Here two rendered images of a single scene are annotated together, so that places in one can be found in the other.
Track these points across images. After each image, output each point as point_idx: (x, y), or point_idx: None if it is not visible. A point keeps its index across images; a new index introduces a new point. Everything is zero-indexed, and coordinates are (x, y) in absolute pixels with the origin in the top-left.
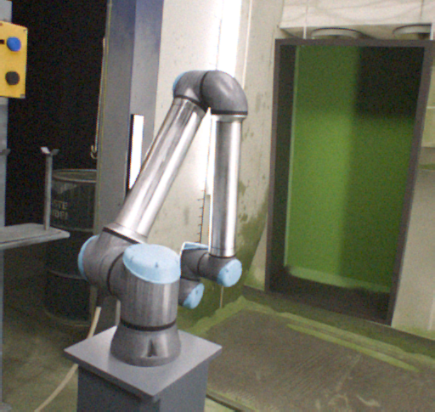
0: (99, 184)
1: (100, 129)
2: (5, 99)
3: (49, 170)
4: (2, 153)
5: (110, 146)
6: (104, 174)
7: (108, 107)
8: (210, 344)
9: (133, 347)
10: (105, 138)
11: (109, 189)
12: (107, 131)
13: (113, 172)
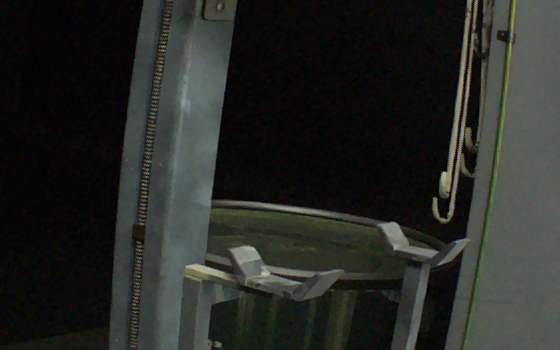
0: (469, 330)
1: (491, 112)
2: None
3: (413, 328)
4: (306, 294)
5: (535, 185)
6: (497, 293)
7: (530, 29)
8: None
9: None
10: (513, 152)
11: (510, 349)
12: (523, 122)
13: (538, 286)
